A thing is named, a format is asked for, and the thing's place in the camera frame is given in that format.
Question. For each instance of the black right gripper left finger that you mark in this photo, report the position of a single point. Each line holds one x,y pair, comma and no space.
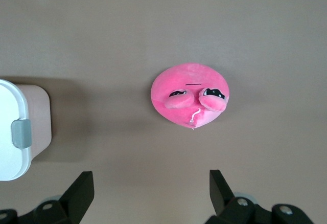
76,198

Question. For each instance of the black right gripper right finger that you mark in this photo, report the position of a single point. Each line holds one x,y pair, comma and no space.
219,193

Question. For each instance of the white box lid grey clips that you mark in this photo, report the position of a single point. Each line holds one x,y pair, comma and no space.
10,101

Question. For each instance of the pink plush toy with eyes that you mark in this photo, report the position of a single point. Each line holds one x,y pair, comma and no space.
184,75

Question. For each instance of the brown table mat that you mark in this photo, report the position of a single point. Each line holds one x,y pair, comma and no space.
163,29

